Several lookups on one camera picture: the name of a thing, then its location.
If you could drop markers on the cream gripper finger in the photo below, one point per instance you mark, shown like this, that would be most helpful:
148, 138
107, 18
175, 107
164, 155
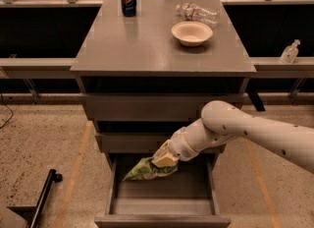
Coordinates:
162, 150
164, 159

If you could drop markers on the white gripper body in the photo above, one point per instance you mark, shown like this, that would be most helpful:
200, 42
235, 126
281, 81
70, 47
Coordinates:
179, 145

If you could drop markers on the green jalapeno chip bag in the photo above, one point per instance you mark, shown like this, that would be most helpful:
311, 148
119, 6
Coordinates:
146, 170

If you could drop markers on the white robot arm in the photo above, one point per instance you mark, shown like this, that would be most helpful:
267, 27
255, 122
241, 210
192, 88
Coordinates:
221, 122

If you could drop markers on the grey open bottom drawer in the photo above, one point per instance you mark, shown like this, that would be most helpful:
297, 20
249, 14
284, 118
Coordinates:
185, 199

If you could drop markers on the grey middle drawer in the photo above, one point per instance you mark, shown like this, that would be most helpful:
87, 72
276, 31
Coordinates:
142, 143

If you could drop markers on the grey drawer cabinet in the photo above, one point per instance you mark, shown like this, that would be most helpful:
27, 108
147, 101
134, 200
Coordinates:
139, 55

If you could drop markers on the grey top drawer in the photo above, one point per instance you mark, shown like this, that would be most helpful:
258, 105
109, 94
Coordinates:
150, 107

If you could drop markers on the white paper bowl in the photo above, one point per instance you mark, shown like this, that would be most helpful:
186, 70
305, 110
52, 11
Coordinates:
191, 34

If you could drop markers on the clear plastic water bottle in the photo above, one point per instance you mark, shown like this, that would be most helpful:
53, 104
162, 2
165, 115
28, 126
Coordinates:
196, 13

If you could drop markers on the clear sanitizer pump bottle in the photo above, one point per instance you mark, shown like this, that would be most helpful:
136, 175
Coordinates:
290, 52

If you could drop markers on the black chair leg with caster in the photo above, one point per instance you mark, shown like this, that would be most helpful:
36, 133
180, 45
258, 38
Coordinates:
31, 214

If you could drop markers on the grey metal rail frame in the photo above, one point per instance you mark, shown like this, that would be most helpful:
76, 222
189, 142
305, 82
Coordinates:
36, 66

